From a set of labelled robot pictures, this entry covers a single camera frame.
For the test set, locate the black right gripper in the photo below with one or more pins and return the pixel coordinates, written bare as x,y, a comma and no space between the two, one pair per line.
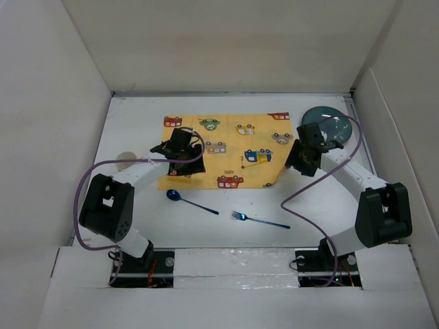
293,160

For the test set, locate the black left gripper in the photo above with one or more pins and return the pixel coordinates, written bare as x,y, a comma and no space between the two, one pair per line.
186,171

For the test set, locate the blue metal spoon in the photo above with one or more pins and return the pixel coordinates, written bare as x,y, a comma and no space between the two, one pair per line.
175,196

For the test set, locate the dark teal round plate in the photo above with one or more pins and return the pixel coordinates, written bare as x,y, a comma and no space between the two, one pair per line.
333,123

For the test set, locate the yellow cartoon vehicle placemat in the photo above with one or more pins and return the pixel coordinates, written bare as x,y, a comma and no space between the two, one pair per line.
242,150

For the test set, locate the pink cup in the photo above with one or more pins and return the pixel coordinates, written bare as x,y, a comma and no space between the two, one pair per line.
123,157

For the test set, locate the blue metal fork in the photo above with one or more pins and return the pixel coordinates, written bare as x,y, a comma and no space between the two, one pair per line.
243,217

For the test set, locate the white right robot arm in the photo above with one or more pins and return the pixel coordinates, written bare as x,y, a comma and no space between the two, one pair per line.
383,214

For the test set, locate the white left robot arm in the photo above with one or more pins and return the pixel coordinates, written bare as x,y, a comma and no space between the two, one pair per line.
108,206

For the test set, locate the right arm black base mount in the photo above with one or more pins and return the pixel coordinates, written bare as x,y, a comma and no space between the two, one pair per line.
314,271

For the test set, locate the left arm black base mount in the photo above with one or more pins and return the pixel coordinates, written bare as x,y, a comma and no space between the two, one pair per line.
159,273

